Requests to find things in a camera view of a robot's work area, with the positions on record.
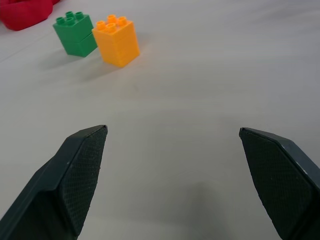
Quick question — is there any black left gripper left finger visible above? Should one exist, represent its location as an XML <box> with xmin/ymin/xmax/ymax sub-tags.
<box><xmin>0</xmin><ymin>124</ymin><xmax>109</xmax><ymax>240</ymax></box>

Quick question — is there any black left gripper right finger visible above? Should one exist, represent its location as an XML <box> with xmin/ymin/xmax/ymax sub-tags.
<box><xmin>238</xmin><ymin>127</ymin><xmax>320</xmax><ymax>240</ymax></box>

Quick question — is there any green toy brick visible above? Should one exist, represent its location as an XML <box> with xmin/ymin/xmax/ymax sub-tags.
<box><xmin>52</xmin><ymin>11</ymin><xmax>98</xmax><ymax>59</ymax></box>

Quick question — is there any orange toy brick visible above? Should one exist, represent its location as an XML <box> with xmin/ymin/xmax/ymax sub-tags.
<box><xmin>91</xmin><ymin>14</ymin><xmax>141</xmax><ymax>68</ymax></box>

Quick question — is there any red object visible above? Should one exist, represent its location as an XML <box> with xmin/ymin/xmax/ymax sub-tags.
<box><xmin>0</xmin><ymin>0</ymin><xmax>61</xmax><ymax>32</ymax></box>

